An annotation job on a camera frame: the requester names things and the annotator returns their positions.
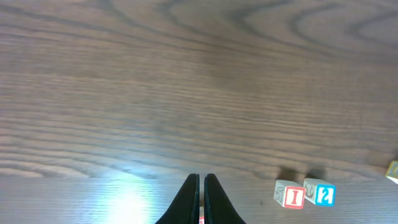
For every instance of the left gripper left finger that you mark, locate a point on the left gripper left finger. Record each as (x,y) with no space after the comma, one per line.
(185,207)

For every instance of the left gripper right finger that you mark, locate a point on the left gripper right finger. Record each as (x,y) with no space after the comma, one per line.
(218,209)

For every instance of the red letter I block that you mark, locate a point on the red letter I block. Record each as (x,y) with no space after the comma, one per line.
(289,194)

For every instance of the blue number 2 block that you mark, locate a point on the blue number 2 block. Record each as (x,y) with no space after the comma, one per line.
(319,192)

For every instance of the red letter E block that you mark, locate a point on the red letter E block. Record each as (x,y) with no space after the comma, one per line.
(201,220)

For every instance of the white picture block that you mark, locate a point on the white picture block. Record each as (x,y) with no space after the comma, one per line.
(392,172)

